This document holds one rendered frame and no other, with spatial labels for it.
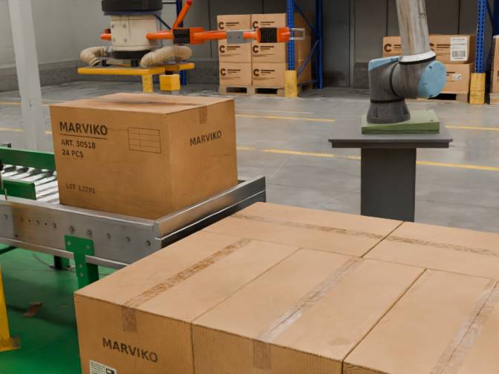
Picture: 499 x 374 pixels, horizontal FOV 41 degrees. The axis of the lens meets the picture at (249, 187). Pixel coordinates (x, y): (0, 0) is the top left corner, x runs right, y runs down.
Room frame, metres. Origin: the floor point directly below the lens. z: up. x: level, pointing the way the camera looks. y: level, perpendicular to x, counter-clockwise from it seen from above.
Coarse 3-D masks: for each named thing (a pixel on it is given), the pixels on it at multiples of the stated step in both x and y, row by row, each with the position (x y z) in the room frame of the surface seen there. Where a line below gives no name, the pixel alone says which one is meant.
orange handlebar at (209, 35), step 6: (210, 30) 2.45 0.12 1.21; (216, 30) 2.44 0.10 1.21; (222, 30) 2.46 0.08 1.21; (102, 36) 2.67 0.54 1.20; (108, 36) 2.66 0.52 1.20; (150, 36) 2.55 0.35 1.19; (156, 36) 2.54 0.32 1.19; (162, 36) 2.53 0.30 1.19; (168, 36) 2.51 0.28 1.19; (198, 36) 2.44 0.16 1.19; (204, 36) 2.43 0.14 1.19; (210, 36) 2.42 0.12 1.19; (216, 36) 2.41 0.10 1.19; (222, 36) 2.39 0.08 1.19; (246, 36) 2.35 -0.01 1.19; (252, 36) 2.33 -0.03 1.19; (282, 36) 2.28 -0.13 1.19; (288, 36) 2.29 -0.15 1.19
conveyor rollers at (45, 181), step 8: (8, 168) 3.32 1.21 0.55; (16, 168) 3.35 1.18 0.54; (24, 168) 3.30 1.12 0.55; (32, 168) 3.32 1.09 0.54; (8, 176) 3.20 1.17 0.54; (16, 176) 3.14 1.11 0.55; (24, 176) 3.17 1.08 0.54; (32, 176) 3.12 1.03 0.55; (40, 176) 3.14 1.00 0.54; (48, 176) 3.17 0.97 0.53; (40, 184) 3.02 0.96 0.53; (48, 184) 2.96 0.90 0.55; (56, 184) 2.98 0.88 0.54; (40, 192) 2.81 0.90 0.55; (48, 192) 2.83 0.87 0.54; (56, 192) 2.86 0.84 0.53; (40, 200) 2.68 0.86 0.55; (48, 200) 2.71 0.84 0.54; (56, 200) 2.74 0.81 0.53
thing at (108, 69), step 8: (104, 64) 2.57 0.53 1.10; (136, 64) 2.50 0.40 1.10; (80, 72) 2.58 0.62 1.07; (88, 72) 2.56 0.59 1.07; (96, 72) 2.54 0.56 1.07; (104, 72) 2.52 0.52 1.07; (112, 72) 2.50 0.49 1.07; (120, 72) 2.48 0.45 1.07; (128, 72) 2.46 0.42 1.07; (136, 72) 2.45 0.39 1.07; (144, 72) 2.43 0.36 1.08; (152, 72) 2.44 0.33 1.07; (160, 72) 2.48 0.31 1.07
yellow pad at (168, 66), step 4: (124, 64) 2.74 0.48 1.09; (128, 64) 2.73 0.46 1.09; (152, 64) 2.67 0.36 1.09; (156, 64) 2.66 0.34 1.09; (160, 64) 2.65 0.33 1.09; (164, 64) 2.64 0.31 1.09; (168, 64) 2.63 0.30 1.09; (172, 64) 2.62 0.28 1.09; (176, 64) 2.61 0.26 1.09; (180, 64) 2.63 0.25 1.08; (184, 64) 2.63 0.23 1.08; (188, 64) 2.64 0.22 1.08; (192, 64) 2.66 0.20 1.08; (168, 68) 2.61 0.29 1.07; (172, 68) 2.60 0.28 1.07; (176, 68) 2.59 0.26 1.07; (180, 68) 2.59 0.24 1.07; (184, 68) 2.61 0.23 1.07; (188, 68) 2.63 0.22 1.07
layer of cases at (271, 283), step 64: (192, 256) 1.97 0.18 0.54; (256, 256) 1.95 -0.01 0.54; (320, 256) 1.93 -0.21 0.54; (384, 256) 1.91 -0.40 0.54; (448, 256) 1.90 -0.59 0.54; (128, 320) 1.62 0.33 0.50; (192, 320) 1.53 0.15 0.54; (256, 320) 1.51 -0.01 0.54; (320, 320) 1.50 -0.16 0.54; (384, 320) 1.49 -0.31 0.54; (448, 320) 1.48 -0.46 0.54
